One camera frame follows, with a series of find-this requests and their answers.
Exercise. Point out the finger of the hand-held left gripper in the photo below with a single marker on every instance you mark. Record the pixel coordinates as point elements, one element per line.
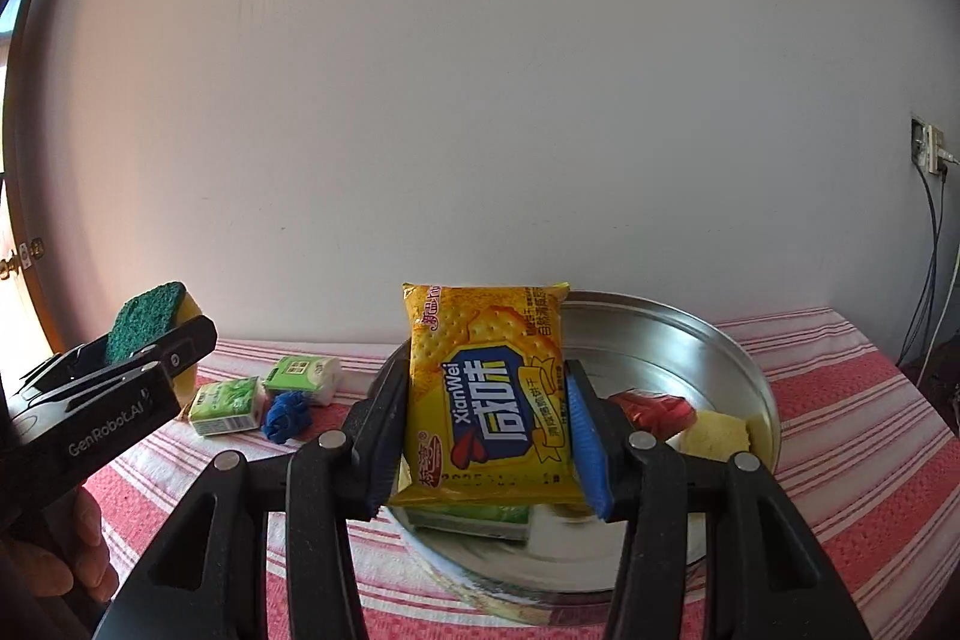
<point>184,344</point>
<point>64,366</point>

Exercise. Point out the wall socket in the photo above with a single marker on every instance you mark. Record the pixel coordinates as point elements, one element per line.
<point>928,145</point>

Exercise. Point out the red striped tablecloth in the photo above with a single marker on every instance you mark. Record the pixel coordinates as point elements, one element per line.
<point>840,460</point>

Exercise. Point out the leafy green tissue pack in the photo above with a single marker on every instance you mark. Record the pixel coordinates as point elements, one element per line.
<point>225,407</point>

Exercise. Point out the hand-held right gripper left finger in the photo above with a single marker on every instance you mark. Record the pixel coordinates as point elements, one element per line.
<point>379,437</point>

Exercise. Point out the person's left hand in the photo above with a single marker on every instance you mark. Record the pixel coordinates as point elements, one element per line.
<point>45,569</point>

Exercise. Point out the red wrapper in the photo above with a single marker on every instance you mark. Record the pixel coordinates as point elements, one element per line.
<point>652,413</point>

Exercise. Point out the round metal cookie tin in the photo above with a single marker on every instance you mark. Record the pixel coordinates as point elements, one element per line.
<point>675,377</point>

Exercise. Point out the blue crumpled wrapper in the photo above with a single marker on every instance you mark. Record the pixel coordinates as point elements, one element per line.
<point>286,416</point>

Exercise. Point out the yellow cracker packet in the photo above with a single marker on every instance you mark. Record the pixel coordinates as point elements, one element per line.
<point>487,400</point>

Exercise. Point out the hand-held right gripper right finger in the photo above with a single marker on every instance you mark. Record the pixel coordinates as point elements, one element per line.
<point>589,452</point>

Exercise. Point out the wooden door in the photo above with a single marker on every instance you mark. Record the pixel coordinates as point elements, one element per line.
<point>26,175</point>

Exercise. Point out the green white tissue pack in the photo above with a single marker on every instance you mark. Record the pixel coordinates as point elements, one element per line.
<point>304,377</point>

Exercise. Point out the green yellow sponge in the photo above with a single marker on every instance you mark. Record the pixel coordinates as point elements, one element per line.
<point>146,317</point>

